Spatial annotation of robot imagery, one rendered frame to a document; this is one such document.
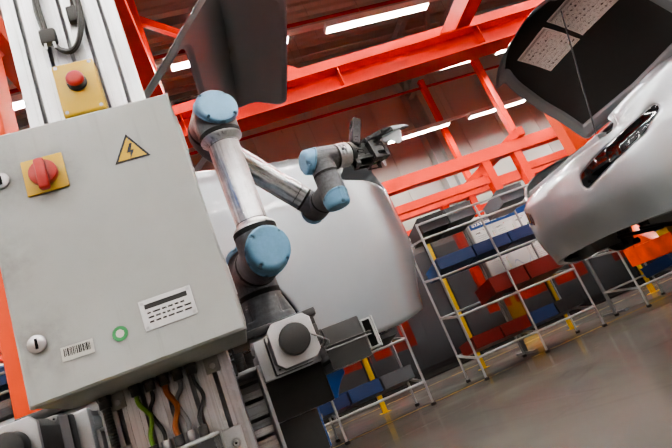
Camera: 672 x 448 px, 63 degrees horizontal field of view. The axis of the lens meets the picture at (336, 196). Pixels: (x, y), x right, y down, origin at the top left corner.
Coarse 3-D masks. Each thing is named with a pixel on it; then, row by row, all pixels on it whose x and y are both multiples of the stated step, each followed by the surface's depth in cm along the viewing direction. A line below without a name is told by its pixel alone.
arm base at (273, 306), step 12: (264, 288) 145; (276, 288) 148; (240, 300) 147; (252, 300) 144; (264, 300) 144; (276, 300) 145; (252, 312) 143; (264, 312) 142; (276, 312) 142; (288, 312) 144; (252, 324) 141; (264, 324) 140
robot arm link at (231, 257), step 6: (234, 252) 148; (228, 258) 149; (234, 258) 148; (228, 264) 150; (234, 264) 146; (234, 270) 146; (234, 276) 147; (240, 276) 143; (234, 282) 148; (240, 282) 146; (246, 282) 144; (270, 282) 147; (276, 282) 150; (240, 288) 146; (246, 288) 145; (252, 288) 145; (258, 288) 145; (240, 294) 146; (246, 294) 145
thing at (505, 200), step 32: (512, 192) 692; (416, 224) 655; (448, 224) 670; (448, 256) 652; (480, 256) 667; (544, 256) 666; (480, 288) 677; (512, 288) 662; (512, 320) 632; (544, 320) 645
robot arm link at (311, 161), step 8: (304, 152) 156; (312, 152) 156; (320, 152) 157; (328, 152) 158; (336, 152) 159; (304, 160) 157; (312, 160) 155; (320, 160) 156; (328, 160) 157; (336, 160) 159; (304, 168) 158; (312, 168) 156; (320, 168) 156
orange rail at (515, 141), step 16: (480, 64) 1035; (480, 80) 1034; (496, 96) 1013; (432, 112) 1253; (512, 128) 993; (448, 144) 1228; (512, 144) 975; (528, 144) 980; (464, 160) 950; (480, 160) 954; (496, 160) 981; (400, 176) 922; (416, 176) 926; (432, 176) 930; (448, 176) 954; (464, 176) 1205; (480, 176) 1143; (512, 176) 1206; (400, 192) 929; (480, 192) 1181; (432, 208) 1151
